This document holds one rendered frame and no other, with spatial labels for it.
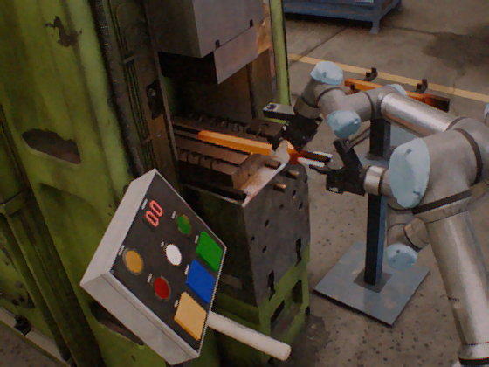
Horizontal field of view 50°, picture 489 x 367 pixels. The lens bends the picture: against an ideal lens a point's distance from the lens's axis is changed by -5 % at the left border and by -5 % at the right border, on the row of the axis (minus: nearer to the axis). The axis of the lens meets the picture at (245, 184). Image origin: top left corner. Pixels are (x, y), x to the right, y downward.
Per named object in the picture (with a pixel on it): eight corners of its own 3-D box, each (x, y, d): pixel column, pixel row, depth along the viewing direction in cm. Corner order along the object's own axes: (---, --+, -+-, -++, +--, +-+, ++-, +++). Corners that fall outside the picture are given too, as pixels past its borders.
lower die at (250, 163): (269, 158, 177) (266, 135, 172) (233, 192, 164) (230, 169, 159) (169, 132, 197) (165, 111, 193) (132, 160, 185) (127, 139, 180)
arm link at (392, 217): (384, 248, 147) (386, 218, 141) (384, 222, 156) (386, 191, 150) (413, 249, 145) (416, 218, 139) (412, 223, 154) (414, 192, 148)
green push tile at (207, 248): (223, 250, 134) (204, 229, 131) (217, 272, 129) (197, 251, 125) (217, 253, 135) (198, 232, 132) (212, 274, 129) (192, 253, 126)
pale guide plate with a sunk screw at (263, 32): (272, 45, 184) (267, -3, 174) (258, 55, 178) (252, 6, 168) (266, 45, 185) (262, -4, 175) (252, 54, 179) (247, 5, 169)
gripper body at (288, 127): (298, 155, 153) (315, 127, 144) (273, 136, 154) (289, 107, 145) (310, 141, 158) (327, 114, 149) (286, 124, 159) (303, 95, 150)
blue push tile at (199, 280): (215, 279, 126) (195, 258, 123) (209, 304, 121) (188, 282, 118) (209, 282, 127) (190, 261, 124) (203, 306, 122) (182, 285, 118)
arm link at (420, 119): (529, 124, 96) (391, 72, 140) (483, 138, 94) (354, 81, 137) (526, 179, 101) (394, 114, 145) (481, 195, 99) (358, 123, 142)
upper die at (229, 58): (258, 56, 156) (255, 24, 150) (217, 84, 143) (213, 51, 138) (151, 40, 177) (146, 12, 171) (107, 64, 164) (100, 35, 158)
